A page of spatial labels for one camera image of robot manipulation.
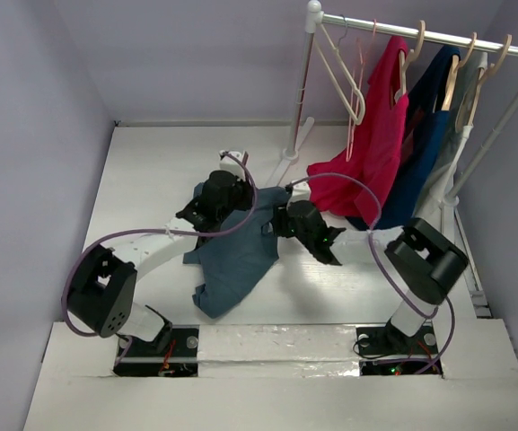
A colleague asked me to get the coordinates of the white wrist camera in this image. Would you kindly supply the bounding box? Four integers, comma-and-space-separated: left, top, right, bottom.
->
219, 150, 249, 178
285, 180, 311, 206

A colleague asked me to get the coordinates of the navy blue t-shirt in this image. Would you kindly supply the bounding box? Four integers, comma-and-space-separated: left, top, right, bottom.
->
346, 44, 461, 232

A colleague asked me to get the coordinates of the white clothes rack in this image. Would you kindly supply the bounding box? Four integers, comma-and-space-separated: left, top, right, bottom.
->
288, 1, 518, 230

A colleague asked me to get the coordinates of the wooden hanger with grey shirt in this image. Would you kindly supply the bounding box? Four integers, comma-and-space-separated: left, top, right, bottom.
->
455, 34, 513, 133

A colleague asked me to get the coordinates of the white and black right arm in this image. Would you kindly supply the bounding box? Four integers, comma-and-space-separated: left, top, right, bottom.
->
271, 200, 469, 359

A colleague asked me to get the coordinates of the teal blue t-shirt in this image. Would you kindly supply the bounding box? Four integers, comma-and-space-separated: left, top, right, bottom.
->
182, 187, 289, 319

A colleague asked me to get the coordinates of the wooden hanger with red shirt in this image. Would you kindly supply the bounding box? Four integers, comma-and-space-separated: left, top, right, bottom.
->
393, 20, 426, 103

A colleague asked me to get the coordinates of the pink wire hanger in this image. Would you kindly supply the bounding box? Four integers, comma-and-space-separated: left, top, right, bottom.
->
345, 18, 379, 161

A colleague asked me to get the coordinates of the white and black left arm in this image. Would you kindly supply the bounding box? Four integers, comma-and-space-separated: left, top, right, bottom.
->
61, 167, 258, 355

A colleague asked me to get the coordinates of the cream plastic hanger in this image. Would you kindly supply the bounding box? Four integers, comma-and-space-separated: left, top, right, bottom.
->
313, 23, 366, 126

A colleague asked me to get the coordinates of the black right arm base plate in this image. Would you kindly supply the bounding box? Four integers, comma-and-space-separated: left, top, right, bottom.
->
353, 324, 443, 376

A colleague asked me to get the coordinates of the wooden hanger with navy shirt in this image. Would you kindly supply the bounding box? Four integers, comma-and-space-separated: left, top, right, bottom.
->
441, 32, 478, 111

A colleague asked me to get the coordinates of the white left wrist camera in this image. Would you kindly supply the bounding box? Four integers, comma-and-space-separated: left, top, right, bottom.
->
219, 150, 249, 178

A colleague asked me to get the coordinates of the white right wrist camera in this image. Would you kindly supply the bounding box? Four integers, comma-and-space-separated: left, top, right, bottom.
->
285, 180, 311, 206

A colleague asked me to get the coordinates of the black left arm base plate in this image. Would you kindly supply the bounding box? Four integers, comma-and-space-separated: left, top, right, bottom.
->
113, 326, 199, 378

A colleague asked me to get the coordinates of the magenta red t-shirt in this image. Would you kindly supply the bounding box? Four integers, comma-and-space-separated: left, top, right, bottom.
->
307, 36, 408, 224

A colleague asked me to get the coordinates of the pale grey-green t-shirt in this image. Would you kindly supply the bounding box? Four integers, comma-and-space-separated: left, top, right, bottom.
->
415, 51, 487, 218

